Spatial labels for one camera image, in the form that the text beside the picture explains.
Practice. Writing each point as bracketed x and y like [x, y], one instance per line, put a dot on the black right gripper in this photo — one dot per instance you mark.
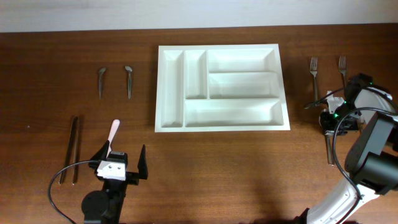
[325, 124]

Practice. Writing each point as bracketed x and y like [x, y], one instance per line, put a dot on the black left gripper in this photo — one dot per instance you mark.
[133, 177]

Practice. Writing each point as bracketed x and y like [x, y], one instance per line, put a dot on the silver fork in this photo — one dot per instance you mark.
[342, 68]
[314, 71]

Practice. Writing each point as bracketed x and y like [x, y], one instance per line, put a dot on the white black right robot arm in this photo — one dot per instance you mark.
[368, 171]

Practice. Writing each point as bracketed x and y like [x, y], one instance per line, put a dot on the dark chopstick right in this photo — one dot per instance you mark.
[75, 150]

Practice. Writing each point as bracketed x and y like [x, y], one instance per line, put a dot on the dark chopstick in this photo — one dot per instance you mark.
[75, 150]
[71, 141]

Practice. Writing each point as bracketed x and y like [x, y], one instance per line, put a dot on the dark chopstick left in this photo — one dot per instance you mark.
[71, 141]

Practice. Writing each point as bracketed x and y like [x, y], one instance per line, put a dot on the small bent spoon right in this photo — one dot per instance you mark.
[129, 80]

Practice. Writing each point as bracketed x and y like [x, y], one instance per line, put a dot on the small bent spoon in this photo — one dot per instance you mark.
[100, 81]
[129, 80]

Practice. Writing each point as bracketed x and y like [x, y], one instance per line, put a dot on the small bent spoon left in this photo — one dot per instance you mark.
[100, 81]

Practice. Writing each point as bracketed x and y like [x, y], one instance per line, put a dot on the white plastic cutlery tray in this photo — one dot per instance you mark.
[208, 88]

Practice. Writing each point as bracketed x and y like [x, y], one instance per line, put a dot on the pink handled utensil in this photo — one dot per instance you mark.
[113, 130]

